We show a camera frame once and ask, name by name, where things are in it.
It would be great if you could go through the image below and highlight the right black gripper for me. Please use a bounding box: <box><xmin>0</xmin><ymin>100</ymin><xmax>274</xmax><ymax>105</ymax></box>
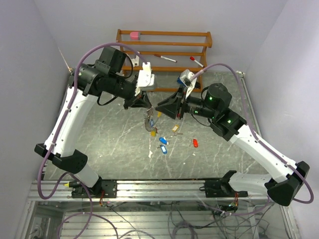
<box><xmin>156</xmin><ymin>85</ymin><xmax>218</xmax><ymax>120</ymax></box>

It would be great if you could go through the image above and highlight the yellow keyring with keys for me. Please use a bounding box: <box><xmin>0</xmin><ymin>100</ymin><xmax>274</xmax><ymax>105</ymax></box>
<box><xmin>144</xmin><ymin>107</ymin><xmax>161</xmax><ymax>137</ymax></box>

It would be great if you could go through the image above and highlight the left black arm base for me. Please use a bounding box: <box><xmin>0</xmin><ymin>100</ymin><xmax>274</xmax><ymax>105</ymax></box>
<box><xmin>69</xmin><ymin>178</ymin><xmax>118</xmax><ymax>199</ymax></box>

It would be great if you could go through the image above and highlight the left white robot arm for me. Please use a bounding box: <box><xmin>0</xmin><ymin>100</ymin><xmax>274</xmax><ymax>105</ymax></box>
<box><xmin>34</xmin><ymin>44</ymin><xmax>155</xmax><ymax>198</ymax></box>

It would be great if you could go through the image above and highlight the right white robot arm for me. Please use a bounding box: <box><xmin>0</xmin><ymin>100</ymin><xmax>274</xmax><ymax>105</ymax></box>
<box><xmin>156</xmin><ymin>83</ymin><xmax>310</xmax><ymax>206</ymax></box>

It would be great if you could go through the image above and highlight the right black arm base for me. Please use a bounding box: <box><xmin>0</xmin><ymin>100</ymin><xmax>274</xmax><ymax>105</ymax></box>
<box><xmin>199</xmin><ymin>170</ymin><xmax>248</xmax><ymax>198</ymax></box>

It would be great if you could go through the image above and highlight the yellow key tag key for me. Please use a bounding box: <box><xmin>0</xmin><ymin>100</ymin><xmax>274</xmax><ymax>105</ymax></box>
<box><xmin>172</xmin><ymin>124</ymin><xmax>183</xmax><ymax>136</ymax></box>

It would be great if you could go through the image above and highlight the blue stapler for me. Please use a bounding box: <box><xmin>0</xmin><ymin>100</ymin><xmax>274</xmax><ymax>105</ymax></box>
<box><xmin>177</xmin><ymin>77</ymin><xmax>201</xmax><ymax>89</ymax></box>

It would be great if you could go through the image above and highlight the blue key tag upper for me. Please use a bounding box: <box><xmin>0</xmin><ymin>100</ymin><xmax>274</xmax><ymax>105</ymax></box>
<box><xmin>159</xmin><ymin>137</ymin><xmax>169</xmax><ymax>145</ymax></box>

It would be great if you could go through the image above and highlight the blue key tag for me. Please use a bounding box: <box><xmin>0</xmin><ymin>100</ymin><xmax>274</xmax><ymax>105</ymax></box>
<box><xmin>159</xmin><ymin>137</ymin><xmax>169</xmax><ymax>145</ymax></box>
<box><xmin>158</xmin><ymin>145</ymin><xmax>167</xmax><ymax>154</ymax></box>

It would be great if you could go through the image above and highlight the white clip tool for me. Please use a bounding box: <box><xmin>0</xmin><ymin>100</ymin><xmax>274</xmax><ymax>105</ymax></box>
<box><xmin>131</xmin><ymin>55</ymin><xmax>140</xmax><ymax>67</ymax></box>

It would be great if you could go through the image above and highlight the red key tag key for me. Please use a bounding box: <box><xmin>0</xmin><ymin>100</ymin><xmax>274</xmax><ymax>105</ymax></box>
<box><xmin>190</xmin><ymin>138</ymin><xmax>198</xmax><ymax>148</ymax></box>

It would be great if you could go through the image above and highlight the blue key tag lower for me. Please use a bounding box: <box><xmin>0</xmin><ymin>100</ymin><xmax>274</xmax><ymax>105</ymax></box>
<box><xmin>158</xmin><ymin>145</ymin><xmax>167</xmax><ymax>154</ymax></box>

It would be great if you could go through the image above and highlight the red cap marker left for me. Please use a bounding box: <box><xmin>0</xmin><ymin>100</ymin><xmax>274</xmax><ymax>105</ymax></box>
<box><xmin>154</xmin><ymin>54</ymin><xmax>177</xmax><ymax>63</ymax></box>

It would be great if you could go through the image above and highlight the red cap marker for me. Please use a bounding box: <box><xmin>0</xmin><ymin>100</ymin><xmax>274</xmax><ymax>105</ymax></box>
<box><xmin>190</xmin><ymin>56</ymin><xmax>204</xmax><ymax>68</ymax></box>
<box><xmin>154</xmin><ymin>54</ymin><xmax>177</xmax><ymax>63</ymax></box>

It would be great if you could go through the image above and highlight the red cap marker right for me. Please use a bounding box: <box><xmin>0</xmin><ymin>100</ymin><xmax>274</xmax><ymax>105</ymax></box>
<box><xmin>190</xmin><ymin>56</ymin><xmax>204</xmax><ymax>68</ymax></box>

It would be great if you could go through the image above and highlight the wooden three-tier shelf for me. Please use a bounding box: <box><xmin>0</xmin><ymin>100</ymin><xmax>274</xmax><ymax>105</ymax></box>
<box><xmin>116</xmin><ymin>29</ymin><xmax>213</xmax><ymax>93</ymax></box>

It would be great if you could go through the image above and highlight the pink eraser block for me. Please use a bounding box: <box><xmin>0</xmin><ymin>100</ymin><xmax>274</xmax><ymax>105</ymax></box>
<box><xmin>130</xmin><ymin>31</ymin><xmax>140</xmax><ymax>41</ymax></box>

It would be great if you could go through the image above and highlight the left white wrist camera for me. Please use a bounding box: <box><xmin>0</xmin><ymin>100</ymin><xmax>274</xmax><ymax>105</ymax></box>
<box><xmin>134</xmin><ymin>62</ymin><xmax>156</xmax><ymax>96</ymax></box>

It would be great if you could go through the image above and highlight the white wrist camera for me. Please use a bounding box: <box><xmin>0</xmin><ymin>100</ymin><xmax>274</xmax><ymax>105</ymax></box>
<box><xmin>134</xmin><ymin>62</ymin><xmax>156</xmax><ymax>96</ymax></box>
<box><xmin>179</xmin><ymin>69</ymin><xmax>196</xmax><ymax>99</ymax></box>

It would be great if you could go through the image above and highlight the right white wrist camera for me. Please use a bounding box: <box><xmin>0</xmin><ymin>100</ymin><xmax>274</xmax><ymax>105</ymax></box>
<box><xmin>179</xmin><ymin>69</ymin><xmax>196</xmax><ymax>99</ymax></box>

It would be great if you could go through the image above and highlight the aluminium frame rail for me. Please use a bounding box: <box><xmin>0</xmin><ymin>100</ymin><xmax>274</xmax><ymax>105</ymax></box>
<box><xmin>27</xmin><ymin>180</ymin><xmax>267</xmax><ymax>202</ymax></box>

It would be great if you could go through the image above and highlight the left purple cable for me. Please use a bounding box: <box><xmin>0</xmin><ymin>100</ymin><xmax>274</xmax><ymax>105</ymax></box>
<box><xmin>36</xmin><ymin>42</ymin><xmax>148</xmax><ymax>239</ymax></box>

